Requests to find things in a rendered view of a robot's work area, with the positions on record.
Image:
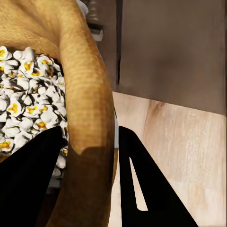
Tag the oven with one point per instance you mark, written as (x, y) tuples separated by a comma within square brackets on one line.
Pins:
[(104, 18)]

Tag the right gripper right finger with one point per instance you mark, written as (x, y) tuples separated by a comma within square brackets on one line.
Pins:
[(165, 209)]

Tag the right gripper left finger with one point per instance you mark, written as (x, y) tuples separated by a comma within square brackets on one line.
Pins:
[(25, 176)]

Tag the popcorn bag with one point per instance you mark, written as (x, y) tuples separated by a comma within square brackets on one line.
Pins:
[(58, 28)]

